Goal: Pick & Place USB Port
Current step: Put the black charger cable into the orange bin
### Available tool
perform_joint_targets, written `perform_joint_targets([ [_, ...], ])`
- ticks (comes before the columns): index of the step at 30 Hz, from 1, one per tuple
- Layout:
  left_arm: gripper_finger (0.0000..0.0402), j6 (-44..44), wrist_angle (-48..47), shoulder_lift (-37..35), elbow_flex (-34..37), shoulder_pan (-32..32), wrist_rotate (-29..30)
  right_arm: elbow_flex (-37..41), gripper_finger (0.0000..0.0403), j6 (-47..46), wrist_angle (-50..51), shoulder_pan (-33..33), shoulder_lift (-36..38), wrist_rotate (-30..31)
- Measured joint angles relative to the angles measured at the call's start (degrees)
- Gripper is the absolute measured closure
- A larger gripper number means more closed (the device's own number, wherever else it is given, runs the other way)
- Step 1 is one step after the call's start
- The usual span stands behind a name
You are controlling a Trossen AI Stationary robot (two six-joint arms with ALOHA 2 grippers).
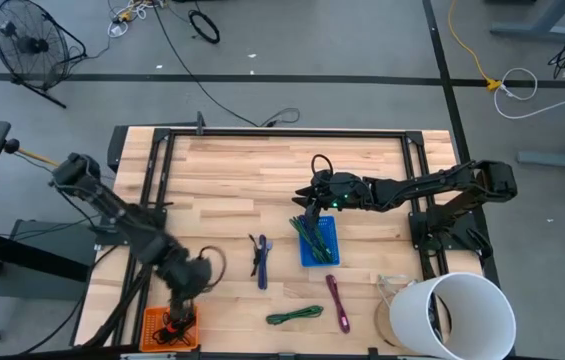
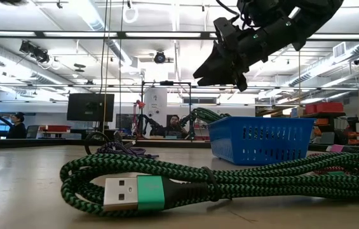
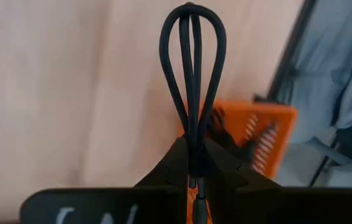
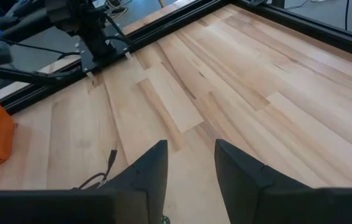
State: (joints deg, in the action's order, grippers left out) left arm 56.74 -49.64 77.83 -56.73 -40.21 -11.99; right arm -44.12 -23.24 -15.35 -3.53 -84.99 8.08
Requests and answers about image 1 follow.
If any orange plastic basket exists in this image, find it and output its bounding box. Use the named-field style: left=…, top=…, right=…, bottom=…
left=139, top=305, right=199, bottom=354

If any black corner plate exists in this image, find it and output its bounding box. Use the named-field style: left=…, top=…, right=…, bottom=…
left=106, top=125, right=130, bottom=174

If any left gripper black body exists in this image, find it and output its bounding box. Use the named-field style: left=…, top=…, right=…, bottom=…
left=155, top=239, right=213, bottom=304

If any magenta braided USB cable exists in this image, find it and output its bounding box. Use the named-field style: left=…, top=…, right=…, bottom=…
left=325, top=273, right=352, bottom=335

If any green braided USB cable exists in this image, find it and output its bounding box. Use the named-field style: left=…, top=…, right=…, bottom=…
left=301, top=219, right=337, bottom=265
left=265, top=305, right=325, bottom=326
left=289, top=215, right=331, bottom=265

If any thin white cable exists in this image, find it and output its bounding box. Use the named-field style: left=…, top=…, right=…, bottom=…
left=375, top=273, right=417, bottom=309

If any round wooden disc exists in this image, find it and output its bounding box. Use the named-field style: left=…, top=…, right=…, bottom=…
left=373, top=298, right=403, bottom=350

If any black floor fan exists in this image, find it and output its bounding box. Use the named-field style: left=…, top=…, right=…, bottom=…
left=0, top=0, right=88, bottom=110

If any blue braided USB cable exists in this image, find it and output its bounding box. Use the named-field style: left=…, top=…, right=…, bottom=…
left=257, top=234, right=274, bottom=291

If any black cable with red band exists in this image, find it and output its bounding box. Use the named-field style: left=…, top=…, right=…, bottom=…
left=159, top=312, right=196, bottom=344

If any black aluminium table frame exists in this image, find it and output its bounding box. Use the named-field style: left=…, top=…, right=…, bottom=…
left=106, top=125, right=451, bottom=349

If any white floor cable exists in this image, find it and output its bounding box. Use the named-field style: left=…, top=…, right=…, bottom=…
left=492, top=67, right=565, bottom=121

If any large white cylinder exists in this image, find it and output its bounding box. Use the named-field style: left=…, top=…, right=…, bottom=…
left=389, top=272, right=517, bottom=360

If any coiled black floor cable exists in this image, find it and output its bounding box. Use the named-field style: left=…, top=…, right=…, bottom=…
left=187, top=8, right=222, bottom=45

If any yellow floor cable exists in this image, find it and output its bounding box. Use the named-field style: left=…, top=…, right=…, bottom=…
left=447, top=0, right=503, bottom=92

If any blue plastic basket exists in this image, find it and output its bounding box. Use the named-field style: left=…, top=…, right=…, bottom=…
left=297, top=214, right=342, bottom=269

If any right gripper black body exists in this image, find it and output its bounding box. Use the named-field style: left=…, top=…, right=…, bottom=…
left=313, top=170, right=379, bottom=212

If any yellow rod with black knob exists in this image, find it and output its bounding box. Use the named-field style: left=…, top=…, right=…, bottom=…
left=3, top=138, right=61, bottom=168

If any long black floor cable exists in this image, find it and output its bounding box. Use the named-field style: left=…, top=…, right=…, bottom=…
left=151, top=0, right=261, bottom=128

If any grey floor cable loop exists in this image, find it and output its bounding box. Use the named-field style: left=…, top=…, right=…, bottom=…
left=260, top=107, right=302, bottom=128

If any tangled floor cable bundle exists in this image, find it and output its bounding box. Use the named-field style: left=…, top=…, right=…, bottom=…
left=106, top=0, right=166, bottom=40

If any grey table foot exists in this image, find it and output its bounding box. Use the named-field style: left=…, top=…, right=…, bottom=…
left=489, top=0, right=565, bottom=42
left=516, top=144, right=565, bottom=174

